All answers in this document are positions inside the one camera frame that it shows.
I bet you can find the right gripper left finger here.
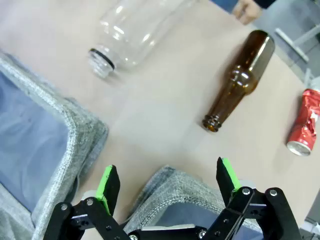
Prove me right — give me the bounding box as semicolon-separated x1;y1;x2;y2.
43;164;131;240

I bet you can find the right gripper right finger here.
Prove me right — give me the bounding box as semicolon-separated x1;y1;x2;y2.
202;156;302;240

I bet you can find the crushed red can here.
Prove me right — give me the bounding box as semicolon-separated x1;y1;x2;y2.
286;87;320;157

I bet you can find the brown glass bottle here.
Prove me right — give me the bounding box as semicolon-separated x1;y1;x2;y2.
201;29;276;133

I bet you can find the clear plastic bottle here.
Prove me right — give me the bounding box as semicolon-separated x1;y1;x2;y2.
87;0;201;79

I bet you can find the person's left forearm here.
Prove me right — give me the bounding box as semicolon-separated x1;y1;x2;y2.
252;0;278;11

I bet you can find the grey basket labelled can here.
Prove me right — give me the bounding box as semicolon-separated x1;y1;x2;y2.
123;164;266;240

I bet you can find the grey basket labelled plastic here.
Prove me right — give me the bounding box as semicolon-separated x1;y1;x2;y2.
0;51;110;240

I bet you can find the person's left hand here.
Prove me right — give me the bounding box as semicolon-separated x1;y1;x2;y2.
231;0;263;25

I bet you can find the person in navy shirt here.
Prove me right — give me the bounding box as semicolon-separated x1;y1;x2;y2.
210;0;238;8

